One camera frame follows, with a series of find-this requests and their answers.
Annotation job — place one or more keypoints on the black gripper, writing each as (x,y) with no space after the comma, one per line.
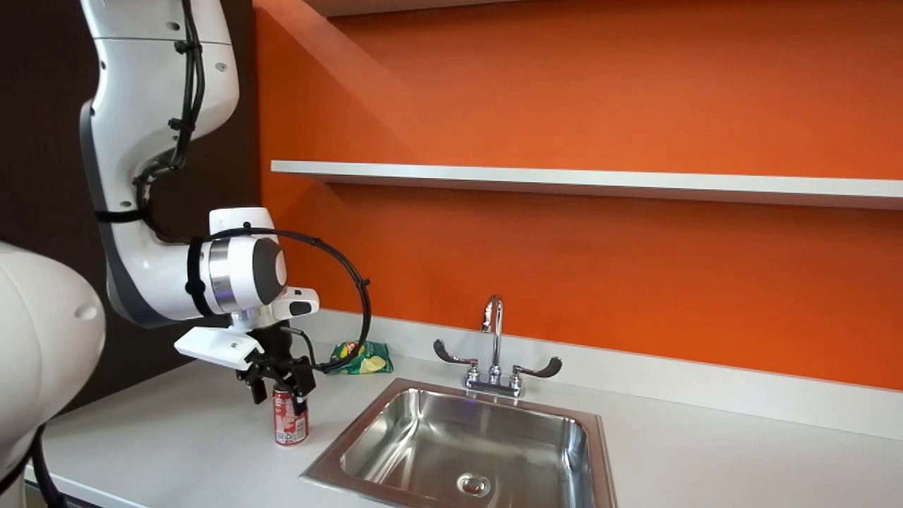
(273,363)

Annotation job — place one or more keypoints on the chrome faucet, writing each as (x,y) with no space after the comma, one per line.
(494,380)

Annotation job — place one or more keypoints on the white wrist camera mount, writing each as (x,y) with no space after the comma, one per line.
(248,334)

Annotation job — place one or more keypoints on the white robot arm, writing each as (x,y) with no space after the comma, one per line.
(149,189)

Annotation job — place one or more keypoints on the stainless steel sink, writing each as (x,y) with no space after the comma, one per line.
(433,448)

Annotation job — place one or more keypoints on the red soda can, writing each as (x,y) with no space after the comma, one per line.
(289,430)

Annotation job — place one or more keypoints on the white wall shelf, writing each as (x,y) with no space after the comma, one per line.
(777,190)

